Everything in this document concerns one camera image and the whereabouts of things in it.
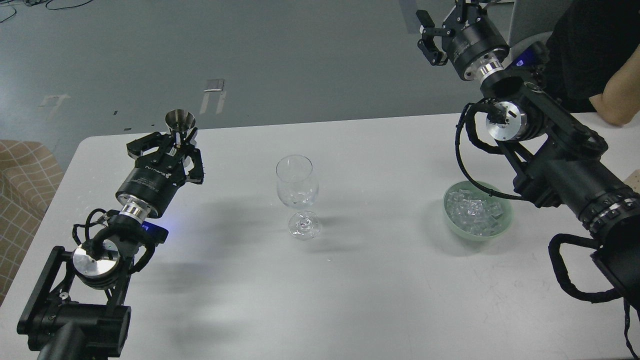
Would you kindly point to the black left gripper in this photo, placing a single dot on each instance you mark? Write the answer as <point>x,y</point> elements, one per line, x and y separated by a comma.
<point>157,176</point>

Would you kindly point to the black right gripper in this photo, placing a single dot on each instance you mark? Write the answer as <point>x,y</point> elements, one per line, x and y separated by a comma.
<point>468,35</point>

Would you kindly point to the steel double jigger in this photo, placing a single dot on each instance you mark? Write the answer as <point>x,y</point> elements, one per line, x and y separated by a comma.
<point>179,122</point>

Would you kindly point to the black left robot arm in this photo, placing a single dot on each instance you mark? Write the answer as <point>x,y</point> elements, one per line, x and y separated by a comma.
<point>77,309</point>

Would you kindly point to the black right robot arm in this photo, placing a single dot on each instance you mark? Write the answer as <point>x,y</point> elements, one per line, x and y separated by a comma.
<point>557,159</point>

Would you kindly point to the clear wine glass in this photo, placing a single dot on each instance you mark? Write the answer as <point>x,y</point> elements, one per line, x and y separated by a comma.
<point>298,188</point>

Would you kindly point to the clear ice cubes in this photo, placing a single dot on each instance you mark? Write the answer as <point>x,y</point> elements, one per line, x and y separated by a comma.
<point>475,214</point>

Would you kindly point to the grey office chair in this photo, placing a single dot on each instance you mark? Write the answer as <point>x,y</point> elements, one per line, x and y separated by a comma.
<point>534,20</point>

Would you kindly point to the checkered beige chair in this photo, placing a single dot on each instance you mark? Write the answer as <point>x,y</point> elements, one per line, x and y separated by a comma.
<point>29,179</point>

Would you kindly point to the seated person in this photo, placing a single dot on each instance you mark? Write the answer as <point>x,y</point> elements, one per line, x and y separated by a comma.
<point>594,59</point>

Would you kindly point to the green bowl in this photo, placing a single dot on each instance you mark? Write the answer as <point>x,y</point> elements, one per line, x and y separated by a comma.
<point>468,185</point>

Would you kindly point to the beige perforated block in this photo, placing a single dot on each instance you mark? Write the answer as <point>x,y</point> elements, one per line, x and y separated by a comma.
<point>633,181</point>

